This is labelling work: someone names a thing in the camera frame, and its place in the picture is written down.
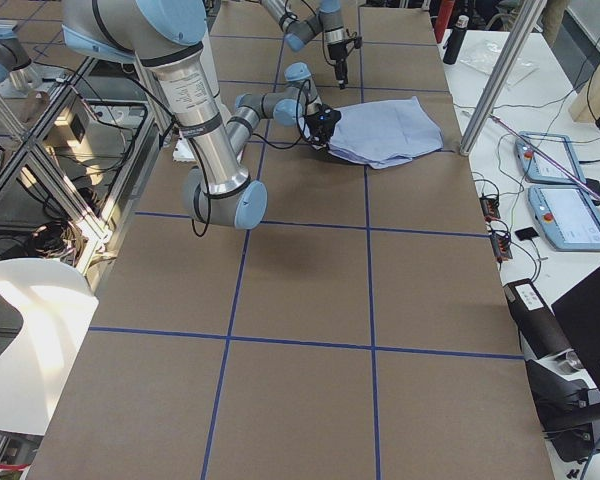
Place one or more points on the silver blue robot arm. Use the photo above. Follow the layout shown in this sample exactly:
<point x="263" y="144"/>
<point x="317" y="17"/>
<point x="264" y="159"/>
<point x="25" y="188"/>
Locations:
<point x="327" y="22"/>
<point x="166" y="37"/>

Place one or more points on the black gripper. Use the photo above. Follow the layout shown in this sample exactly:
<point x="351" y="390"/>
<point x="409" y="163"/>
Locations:
<point x="338" y="56"/>
<point x="313" y="131"/>

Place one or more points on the light blue striped shirt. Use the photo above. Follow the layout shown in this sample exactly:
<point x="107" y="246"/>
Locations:
<point x="383" y="134"/>

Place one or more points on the black drink bottle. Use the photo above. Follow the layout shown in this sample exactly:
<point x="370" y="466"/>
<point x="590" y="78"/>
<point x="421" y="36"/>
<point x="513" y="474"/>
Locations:
<point x="455" y="40"/>

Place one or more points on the lower blue teach pendant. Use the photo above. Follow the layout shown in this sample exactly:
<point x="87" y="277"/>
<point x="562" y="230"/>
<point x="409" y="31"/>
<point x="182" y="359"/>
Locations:
<point x="566" y="216"/>

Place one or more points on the white curved stool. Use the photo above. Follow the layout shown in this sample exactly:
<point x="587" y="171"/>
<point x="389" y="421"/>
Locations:
<point x="57" y="305"/>

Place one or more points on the black monitor on stand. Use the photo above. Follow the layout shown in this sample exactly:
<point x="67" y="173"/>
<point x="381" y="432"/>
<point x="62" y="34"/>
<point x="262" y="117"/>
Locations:
<point x="568" y="410"/>

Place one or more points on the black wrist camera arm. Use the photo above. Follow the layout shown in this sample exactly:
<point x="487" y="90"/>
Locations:
<point x="353" y="39"/>

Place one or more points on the red cylinder bottle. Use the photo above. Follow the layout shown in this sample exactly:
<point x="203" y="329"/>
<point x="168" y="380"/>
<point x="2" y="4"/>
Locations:
<point x="445" y="11"/>

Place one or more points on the grey aluminium frame post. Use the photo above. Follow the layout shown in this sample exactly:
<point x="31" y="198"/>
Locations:
<point x="528" y="15"/>

